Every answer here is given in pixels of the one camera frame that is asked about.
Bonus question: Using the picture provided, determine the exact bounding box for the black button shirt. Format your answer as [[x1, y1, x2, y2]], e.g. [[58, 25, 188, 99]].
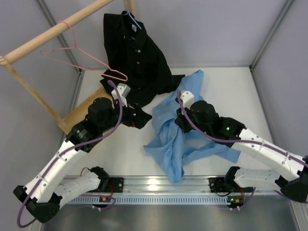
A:
[[100, 11, 186, 109]]

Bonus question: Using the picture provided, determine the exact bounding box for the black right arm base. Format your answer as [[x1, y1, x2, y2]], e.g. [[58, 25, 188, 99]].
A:
[[208, 177, 253, 196]]

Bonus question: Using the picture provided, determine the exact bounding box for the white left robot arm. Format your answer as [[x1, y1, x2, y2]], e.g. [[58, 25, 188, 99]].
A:
[[13, 98, 152, 223]]

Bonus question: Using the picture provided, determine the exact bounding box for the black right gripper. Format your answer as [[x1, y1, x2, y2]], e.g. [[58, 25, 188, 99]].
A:
[[175, 103, 211, 136]]

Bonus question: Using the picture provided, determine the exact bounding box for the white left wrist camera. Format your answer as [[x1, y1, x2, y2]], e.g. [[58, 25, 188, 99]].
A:
[[116, 83, 131, 107]]

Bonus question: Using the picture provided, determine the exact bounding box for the pink wire hanger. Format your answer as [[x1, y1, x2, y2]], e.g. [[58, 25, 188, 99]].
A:
[[40, 20, 128, 82]]

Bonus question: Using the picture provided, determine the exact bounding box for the aluminium mounting rail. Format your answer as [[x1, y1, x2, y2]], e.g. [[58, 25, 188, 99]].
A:
[[39, 175, 301, 195]]

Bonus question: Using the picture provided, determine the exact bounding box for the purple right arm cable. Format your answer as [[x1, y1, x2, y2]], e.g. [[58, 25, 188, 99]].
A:
[[177, 90, 308, 169]]

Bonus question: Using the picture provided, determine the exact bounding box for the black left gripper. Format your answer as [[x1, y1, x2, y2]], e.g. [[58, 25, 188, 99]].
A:
[[100, 97, 152, 133]]

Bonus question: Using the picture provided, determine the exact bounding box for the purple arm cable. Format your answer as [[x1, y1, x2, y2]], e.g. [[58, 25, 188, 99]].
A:
[[18, 80, 125, 228], [177, 90, 308, 169]]

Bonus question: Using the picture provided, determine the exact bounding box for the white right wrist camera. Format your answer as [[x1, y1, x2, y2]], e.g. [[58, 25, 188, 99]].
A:
[[180, 90, 194, 109]]

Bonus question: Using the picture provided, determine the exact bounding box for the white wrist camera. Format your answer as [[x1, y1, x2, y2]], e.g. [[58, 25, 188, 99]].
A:
[[116, 83, 131, 107], [180, 90, 194, 109]]

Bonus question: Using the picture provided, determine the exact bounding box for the blue wire hanger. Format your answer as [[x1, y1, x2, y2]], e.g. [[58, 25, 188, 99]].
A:
[[121, 11, 142, 40]]

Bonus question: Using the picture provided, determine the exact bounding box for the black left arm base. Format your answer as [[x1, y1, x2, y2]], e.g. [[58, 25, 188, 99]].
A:
[[102, 177, 124, 193]]

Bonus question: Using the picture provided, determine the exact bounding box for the slotted grey cable duct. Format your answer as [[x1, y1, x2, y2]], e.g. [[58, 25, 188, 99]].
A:
[[69, 195, 231, 205]]

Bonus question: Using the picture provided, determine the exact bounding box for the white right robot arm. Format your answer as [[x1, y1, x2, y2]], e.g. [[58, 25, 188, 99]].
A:
[[175, 100, 308, 203]]

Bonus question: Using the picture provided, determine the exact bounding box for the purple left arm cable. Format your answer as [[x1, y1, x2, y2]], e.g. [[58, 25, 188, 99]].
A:
[[18, 80, 125, 228]]

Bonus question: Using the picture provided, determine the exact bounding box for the light blue shirt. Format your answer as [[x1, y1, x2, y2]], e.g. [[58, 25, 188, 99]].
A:
[[143, 69, 241, 184]]

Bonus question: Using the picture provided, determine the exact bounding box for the wooden clothes rack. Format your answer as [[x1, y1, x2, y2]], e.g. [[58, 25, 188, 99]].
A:
[[0, 0, 137, 135]]

